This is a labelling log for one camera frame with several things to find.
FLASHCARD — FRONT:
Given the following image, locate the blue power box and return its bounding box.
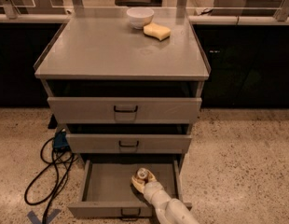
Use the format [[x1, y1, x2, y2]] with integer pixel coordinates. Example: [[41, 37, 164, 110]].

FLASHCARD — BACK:
[[52, 131, 69, 152]]

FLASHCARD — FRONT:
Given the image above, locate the middle grey drawer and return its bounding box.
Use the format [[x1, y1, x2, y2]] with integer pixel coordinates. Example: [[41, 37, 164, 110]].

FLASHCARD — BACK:
[[66, 124, 191, 154]]

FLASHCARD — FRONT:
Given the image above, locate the orange soda can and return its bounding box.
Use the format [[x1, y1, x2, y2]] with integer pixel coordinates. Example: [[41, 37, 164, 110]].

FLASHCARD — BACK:
[[136, 168, 149, 180]]

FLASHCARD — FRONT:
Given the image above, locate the bottom grey drawer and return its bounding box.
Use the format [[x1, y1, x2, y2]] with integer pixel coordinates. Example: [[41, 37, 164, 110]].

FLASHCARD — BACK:
[[68, 155, 182, 218]]

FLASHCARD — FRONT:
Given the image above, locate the yellow sponge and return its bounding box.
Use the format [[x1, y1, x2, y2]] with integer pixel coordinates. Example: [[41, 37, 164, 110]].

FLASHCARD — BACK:
[[144, 22, 171, 41]]

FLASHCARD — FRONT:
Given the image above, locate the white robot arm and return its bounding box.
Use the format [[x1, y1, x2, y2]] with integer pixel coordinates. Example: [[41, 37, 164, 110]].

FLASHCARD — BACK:
[[131, 168, 199, 224]]

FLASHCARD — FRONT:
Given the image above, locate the white bowl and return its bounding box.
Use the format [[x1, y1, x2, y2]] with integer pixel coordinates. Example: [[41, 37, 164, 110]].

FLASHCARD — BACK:
[[126, 7, 155, 29]]

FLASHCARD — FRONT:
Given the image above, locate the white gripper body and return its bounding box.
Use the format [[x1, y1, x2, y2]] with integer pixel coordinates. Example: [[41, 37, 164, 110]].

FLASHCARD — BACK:
[[144, 181, 164, 203]]

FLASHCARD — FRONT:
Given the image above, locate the black cable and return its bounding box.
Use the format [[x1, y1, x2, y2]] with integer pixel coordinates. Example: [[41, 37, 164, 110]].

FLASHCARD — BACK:
[[23, 136, 78, 224]]

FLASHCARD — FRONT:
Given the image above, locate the grey drawer cabinet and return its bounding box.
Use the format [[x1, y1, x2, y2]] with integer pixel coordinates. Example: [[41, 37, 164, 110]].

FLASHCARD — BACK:
[[33, 7, 212, 173]]

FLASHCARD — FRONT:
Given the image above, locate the top grey drawer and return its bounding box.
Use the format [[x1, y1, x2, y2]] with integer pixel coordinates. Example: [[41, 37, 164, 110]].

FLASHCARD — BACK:
[[48, 80, 201, 124]]

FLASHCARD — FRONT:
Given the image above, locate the grey drawer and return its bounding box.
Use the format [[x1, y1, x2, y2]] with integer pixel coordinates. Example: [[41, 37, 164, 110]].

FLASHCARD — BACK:
[[68, 155, 182, 218], [66, 124, 191, 154], [48, 80, 201, 124]]

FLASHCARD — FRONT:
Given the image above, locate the white counter rail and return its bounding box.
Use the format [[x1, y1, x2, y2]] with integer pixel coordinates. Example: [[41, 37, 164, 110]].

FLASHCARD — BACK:
[[0, 14, 289, 26]]

